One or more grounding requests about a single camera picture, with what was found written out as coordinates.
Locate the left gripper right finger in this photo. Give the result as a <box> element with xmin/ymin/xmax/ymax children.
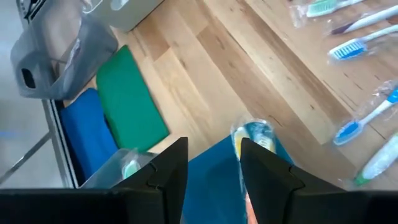
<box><xmin>241</xmin><ymin>138</ymin><xmax>346</xmax><ymax>224</ymax></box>

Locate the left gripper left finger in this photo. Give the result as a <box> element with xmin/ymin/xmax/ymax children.
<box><xmin>112</xmin><ymin>137</ymin><xmax>189</xmax><ymax>224</ymax></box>

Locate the green toothbrush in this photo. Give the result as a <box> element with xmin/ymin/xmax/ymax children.
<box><xmin>122</xmin><ymin>157</ymin><xmax>141</xmax><ymax>180</ymax></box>
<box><xmin>289</xmin><ymin>0</ymin><xmax>364</xmax><ymax>19</ymax></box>
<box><xmin>353</xmin><ymin>133</ymin><xmax>398</xmax><ymax>188</ymax></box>

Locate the teal plastic bin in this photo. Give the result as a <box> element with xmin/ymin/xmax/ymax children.
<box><xmin>182</xmin><ymin>133</ymin><xmax>295</xmax><ymax>224</ymax></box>

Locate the clear grey plastic bin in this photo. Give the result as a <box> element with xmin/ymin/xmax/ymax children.
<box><xmin>10</xmin><ymin>0</ymin><xmax>119</xmax><ymax>101</ymax></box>
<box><xmin>80</xmin><ymin>147</ymin><xmax>156</xmax><ymax>190</ymax></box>

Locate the green bin lid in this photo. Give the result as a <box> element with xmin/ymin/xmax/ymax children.
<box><xmin>95</xmin><ymin>45</ymin><xmax>170</xmax><ymax>153</ymax></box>

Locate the blue wrapped toothbrush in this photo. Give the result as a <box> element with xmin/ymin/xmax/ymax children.
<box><xmin>328</xmin><ymin>24</ymin><xmax>398</xmax><ymax>62</ymax></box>
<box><xmin>333</xmin><ymin>88</ymin><xmax>398</xmax><ymax>146</ymax></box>

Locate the blue bin lid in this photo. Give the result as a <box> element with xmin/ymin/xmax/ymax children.
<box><xmin>60</xmin><ymin>88</ymin><xmax>119</xmax><ymax>187</ymax></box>

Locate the light grey plastic bin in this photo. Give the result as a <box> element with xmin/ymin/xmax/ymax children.
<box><xmin>81</xmin><ymin>0</ymin><xmax>165</xmax><ymax>33</ymax></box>

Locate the purple wrapped toothbrush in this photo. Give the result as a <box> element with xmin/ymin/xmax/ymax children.
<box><xmin>330</xmin><ymin>5</ymin><xmax>398</xmax><ymax>35</ymax></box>

